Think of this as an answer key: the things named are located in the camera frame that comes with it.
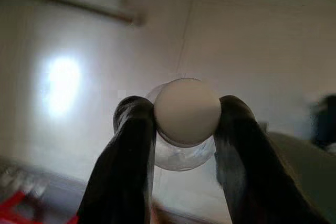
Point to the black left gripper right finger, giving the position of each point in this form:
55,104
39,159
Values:
249,169

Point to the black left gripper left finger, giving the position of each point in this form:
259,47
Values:
123,169

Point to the clear bottle with white cap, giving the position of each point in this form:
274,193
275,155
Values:
186,113

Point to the red plastic stool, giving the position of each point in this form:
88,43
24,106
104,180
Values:
15,200

